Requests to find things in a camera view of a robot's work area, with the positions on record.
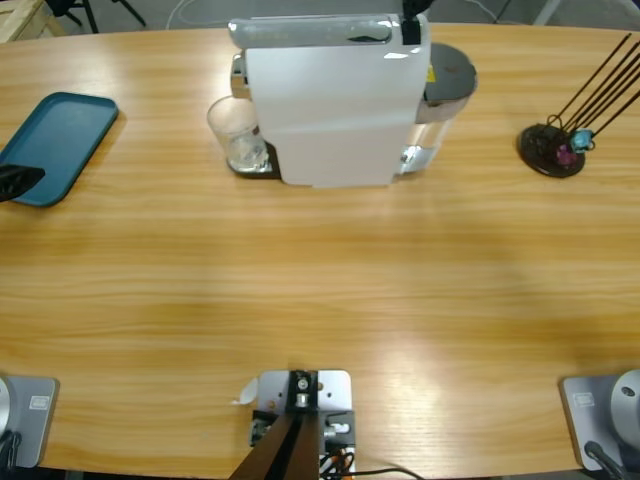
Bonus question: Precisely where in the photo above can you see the white capsule coffee machine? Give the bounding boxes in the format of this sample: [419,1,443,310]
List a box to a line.
[227,12,434,190]

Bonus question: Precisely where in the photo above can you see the black camera mast with bracket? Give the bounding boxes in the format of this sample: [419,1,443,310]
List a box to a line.
[229,368,322,480]

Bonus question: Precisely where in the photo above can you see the light grey camera mount plate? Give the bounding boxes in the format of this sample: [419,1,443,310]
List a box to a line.
[256,368,357,480]

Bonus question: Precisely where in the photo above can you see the clear water tank black lid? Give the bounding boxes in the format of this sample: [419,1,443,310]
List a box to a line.
[397,42,480,180]

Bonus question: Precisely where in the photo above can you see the black cable under camera mast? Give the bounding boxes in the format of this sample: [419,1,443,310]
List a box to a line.
[349,466,427,480]

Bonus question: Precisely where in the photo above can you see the orange cable clip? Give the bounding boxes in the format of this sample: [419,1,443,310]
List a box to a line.
[319,446,357,475]

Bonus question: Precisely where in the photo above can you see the black tripod legs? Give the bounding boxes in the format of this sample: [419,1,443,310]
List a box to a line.
[46,0,149,34]

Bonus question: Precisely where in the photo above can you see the teal plastic tray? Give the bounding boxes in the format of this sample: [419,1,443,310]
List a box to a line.
[0,91,121,209]

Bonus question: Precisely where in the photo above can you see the clear glass cup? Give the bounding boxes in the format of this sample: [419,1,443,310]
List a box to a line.
[206,94,272,174]

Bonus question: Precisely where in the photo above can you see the grey metal frame leg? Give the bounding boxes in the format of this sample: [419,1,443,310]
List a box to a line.
[532,0,566,26]

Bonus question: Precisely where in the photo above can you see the white tape tag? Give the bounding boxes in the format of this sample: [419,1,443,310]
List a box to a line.
[229,378,260,407]

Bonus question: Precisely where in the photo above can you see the wooden crate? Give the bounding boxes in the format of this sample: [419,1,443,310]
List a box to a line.
[0,0,69,46]

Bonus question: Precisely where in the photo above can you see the black capsule holder with rods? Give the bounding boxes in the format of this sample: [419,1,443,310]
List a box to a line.
[515,32,640,179]

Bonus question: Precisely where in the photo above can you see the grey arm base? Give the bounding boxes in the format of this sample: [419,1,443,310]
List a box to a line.
[558,368,640,473]
[0,374,61,470]

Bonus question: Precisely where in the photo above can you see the black base cable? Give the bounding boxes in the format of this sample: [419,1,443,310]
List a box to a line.
[583,439,627,480]
[0,429,23,470]

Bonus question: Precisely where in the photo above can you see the white floor cable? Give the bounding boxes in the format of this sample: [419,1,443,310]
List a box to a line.
[468,0,502,24]
[166,0,251,29]

